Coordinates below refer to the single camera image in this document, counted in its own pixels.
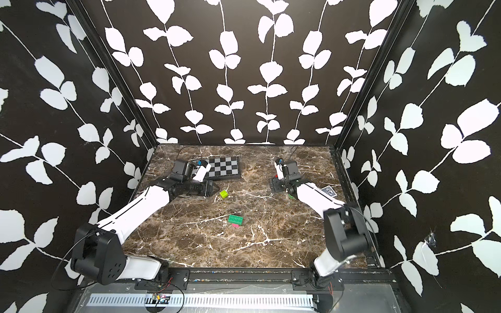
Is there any dark green long lego brick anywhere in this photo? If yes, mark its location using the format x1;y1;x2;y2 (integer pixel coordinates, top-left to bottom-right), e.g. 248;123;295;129
228;215;243;226

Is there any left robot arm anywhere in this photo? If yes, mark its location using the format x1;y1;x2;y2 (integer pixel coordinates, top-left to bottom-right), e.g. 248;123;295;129
70;177;219;285

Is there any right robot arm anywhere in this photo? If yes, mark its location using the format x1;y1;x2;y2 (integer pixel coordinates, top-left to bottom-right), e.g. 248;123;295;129
270;158;372;277

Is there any black white chessboard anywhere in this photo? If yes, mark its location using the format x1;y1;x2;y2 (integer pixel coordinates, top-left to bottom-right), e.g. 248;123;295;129
193;156;241;181

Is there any blue playing card box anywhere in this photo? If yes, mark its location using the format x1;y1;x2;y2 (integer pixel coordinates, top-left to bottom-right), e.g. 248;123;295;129
321;186;337;198

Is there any small circuit board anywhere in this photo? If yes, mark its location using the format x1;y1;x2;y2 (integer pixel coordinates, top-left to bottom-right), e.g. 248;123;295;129
145;294;171;307

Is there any white perforated strip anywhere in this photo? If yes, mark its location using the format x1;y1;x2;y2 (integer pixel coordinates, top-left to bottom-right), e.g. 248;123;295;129
85;293;317;309

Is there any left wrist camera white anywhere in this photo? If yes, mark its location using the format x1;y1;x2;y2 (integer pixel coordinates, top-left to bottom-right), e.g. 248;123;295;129
193;160;211;182

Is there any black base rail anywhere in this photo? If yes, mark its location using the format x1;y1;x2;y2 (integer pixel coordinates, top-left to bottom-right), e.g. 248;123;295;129
136;267;399;292

